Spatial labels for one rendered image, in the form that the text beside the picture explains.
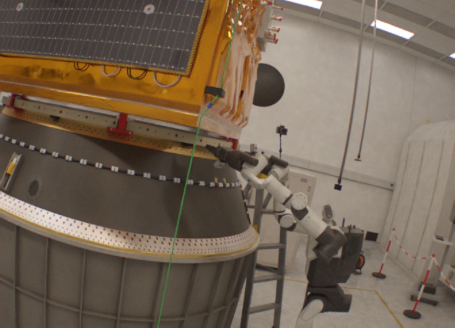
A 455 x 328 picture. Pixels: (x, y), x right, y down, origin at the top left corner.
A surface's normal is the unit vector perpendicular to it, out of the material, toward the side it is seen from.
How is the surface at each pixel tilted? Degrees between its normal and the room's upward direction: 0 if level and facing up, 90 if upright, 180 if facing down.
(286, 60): 90
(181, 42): 90
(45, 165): 62
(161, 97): 92
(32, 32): 90
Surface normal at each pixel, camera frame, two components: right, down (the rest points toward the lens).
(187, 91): -0.18, 0.18
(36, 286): -0.01, 0.05
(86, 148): 0.23, -0.38
